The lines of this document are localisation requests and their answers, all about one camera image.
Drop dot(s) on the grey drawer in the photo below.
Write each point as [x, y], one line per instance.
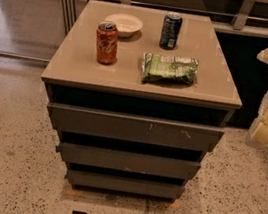
[122, 184]
[129, 162]
[101, 123]

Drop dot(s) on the grey drawer cabinet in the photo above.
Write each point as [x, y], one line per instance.
[74, 77]

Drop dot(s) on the grey bottom drawer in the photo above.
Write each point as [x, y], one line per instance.
[122, 184]

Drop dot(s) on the grey top drawer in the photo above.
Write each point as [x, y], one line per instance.
[101, 123]

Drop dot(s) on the green chip bag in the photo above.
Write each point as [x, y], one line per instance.
[157, 67]

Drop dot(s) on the blue soda can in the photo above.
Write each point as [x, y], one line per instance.
[170, 31]

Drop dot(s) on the white bowl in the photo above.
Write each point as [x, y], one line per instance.
[126, 24]

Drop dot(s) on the orange soda can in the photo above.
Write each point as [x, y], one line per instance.
[107, 35]

